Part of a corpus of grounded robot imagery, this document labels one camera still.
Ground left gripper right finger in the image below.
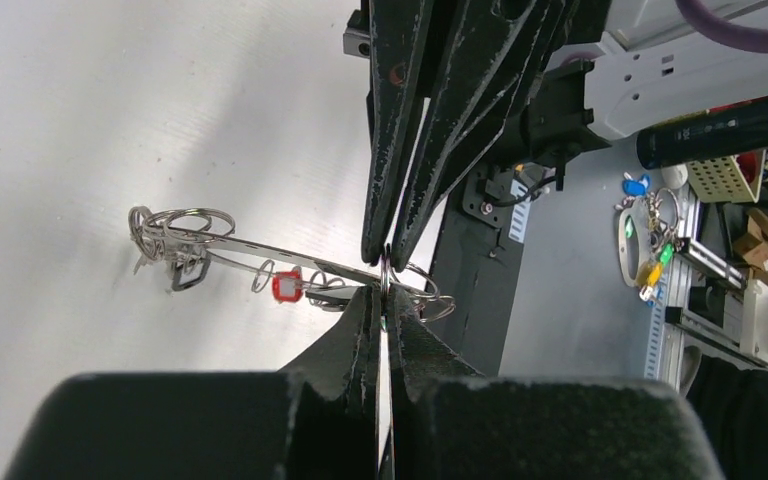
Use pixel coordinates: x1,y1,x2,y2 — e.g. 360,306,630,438
385,288,722,479

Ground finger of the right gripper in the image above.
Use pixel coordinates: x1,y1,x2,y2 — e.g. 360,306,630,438
361,1,434,264
390,1,580,271

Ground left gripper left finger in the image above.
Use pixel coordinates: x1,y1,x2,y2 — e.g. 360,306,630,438
6,287,380,479

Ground key with black tag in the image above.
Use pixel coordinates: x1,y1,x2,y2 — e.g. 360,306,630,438
305,286,357,312

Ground large metal keyring disc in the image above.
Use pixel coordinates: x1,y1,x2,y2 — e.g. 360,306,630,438
128,206,455,323

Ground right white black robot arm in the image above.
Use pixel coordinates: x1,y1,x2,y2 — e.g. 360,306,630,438
344,1,768,270

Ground spare keyring bundle in background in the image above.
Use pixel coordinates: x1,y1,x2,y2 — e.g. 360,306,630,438
614,173,683,307

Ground red key tag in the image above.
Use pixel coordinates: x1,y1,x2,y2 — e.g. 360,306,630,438
271,269,304,303

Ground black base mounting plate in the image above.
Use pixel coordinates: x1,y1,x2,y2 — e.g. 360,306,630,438
429,163,530,376

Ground perforated yellow basket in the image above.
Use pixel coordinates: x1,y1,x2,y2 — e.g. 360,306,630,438
687,150,765,204

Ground black cylinder in background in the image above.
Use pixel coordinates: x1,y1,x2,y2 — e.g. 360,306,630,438
635,96,768,170

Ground black key tag on ring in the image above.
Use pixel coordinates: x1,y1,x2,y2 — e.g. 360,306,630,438
171,257,211,292

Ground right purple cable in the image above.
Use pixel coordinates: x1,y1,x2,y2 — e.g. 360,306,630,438
675,0,768,56

